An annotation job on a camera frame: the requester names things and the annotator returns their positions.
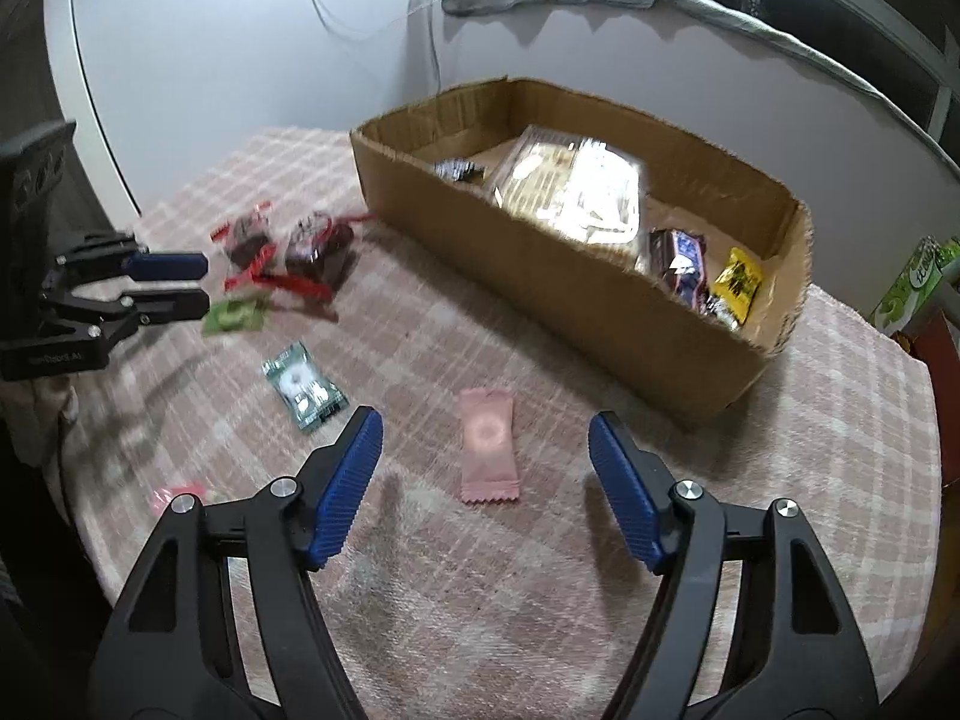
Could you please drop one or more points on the yellow candy packet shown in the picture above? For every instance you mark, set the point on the yellow candy packet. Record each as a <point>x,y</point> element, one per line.
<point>739,281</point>

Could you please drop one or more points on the green candy packet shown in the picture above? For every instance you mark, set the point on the green candy packet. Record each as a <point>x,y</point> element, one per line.
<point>236,315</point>

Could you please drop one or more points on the small red candy packet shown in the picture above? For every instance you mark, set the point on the small red candy packet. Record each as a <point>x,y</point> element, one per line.
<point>176,496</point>

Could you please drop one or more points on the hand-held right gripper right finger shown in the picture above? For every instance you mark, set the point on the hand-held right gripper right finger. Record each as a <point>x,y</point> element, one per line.
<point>626,487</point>

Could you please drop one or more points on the pink candy packet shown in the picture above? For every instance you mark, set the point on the pink candy packet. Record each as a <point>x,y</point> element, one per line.
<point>489,442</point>

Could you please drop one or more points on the black and white snack packet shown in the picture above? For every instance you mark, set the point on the black and white snack packet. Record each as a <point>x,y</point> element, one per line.
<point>457,169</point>

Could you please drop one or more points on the green carton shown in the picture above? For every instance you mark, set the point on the green carton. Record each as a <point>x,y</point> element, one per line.
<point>911,285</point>

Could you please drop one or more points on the cardboard box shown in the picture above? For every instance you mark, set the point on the cardboard box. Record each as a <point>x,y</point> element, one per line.
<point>525,270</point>

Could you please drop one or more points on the clear plastic cookie pack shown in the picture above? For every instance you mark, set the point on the clear plastic cookie pack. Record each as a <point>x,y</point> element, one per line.
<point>570,184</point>

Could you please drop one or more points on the red edged clear candy packet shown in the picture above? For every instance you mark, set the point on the red edged clear candy packet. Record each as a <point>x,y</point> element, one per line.
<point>319,244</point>
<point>247,236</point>

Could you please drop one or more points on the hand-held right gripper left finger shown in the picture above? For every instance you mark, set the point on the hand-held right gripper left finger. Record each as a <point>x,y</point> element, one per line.
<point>345,487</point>

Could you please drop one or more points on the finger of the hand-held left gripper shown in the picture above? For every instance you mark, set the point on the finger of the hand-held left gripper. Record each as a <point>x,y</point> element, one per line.
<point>176,304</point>
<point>169,265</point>

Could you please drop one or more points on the teal candy packet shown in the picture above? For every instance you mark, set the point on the teal candy packet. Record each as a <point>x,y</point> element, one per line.
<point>304,386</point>

